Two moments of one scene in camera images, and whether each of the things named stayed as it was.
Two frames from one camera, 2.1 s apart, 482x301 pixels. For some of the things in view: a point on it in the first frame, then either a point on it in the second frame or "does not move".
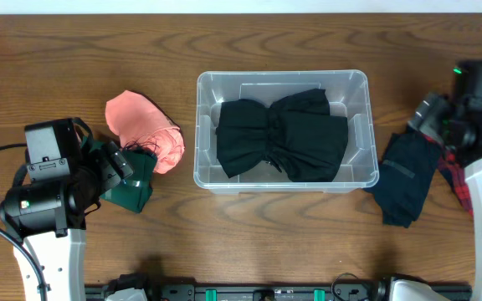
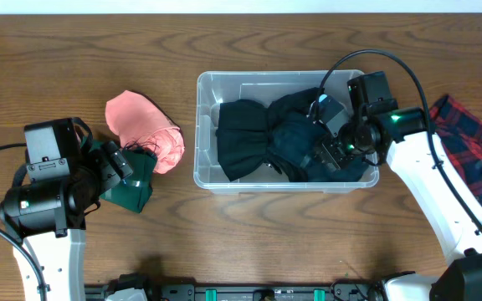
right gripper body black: [443, 126] to [352, 143]
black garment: [294, 134] does not move
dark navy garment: [409, 162] to [292, 135]
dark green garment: [132, 191] does not move
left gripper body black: [100, 172] does not move
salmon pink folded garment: [138, 121] does not move
